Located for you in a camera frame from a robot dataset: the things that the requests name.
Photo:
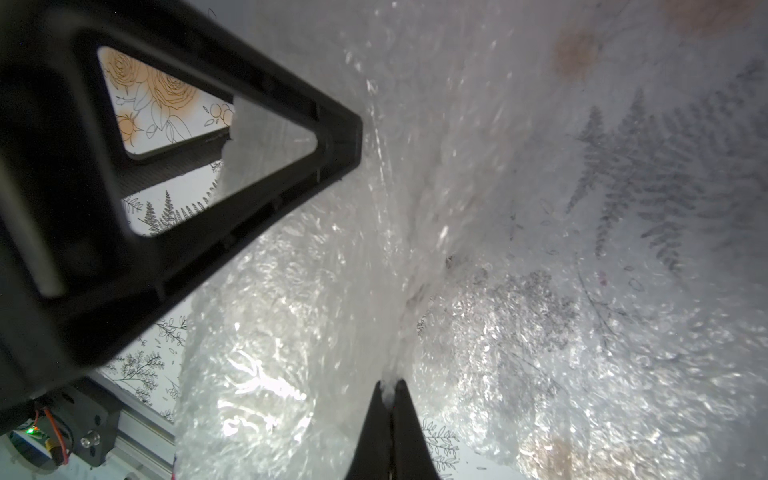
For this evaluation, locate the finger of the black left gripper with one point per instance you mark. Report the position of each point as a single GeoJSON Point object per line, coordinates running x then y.
{"type": "Point", "coordinates": [140, 172]}
{"type": "Point", "coordinates": [77, 283]}

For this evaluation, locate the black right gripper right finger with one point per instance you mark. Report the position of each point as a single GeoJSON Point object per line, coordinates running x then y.
{"type": "Point", "coordinates": [410, 453]}

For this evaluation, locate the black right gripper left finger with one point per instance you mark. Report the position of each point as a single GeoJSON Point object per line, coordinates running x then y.
{"type": "Point", "coordinates": [373, 454]}

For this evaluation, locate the bubble wrap bundle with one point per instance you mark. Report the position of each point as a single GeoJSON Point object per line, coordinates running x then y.
{"type": "Point", "coordinates": [289, 338]}

